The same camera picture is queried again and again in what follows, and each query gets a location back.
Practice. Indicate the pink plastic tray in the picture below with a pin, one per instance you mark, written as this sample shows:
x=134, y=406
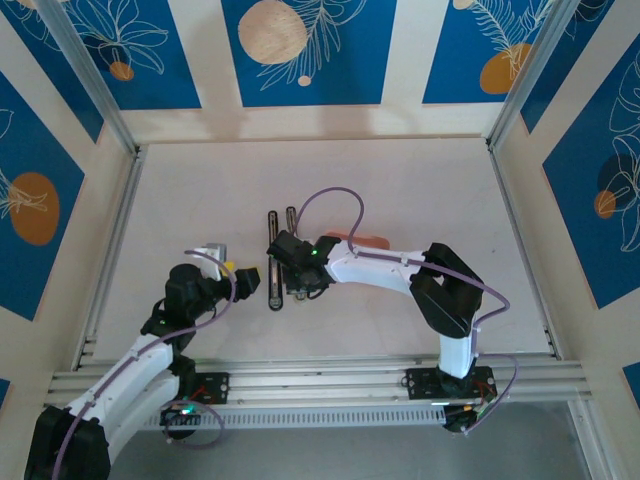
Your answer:
x=370, y=241

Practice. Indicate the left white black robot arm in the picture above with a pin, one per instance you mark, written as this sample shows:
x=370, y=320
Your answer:
x=130, y=365

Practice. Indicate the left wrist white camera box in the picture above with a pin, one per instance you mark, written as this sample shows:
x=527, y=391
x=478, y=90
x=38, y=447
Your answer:
x=212, y=252

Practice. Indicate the aluminium table side rail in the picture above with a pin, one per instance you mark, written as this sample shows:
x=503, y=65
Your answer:
x=118, y=220
x=504, y=185

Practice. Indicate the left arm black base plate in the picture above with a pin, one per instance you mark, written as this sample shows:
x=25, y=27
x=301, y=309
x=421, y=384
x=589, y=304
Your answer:
x=217, y=390

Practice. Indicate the aluminium mounting rail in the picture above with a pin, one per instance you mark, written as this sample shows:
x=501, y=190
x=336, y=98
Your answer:
x=320, y=380

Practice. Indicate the blue floral wall poster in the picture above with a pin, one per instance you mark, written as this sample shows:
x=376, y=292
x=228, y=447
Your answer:
x=165, y=75
x=560, y=65
x=575, y=225
x=634, y=377
x=30, y=150
x=350, y=75
x=4, y=392
x=450, y=60
x=50, y=75

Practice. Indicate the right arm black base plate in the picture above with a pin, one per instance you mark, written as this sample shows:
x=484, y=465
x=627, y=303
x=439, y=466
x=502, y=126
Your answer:
x=420, y=385

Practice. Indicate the aluminium frame post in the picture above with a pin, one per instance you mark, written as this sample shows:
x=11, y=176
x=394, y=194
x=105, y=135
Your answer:
x=536, y=65
x=87, y=65

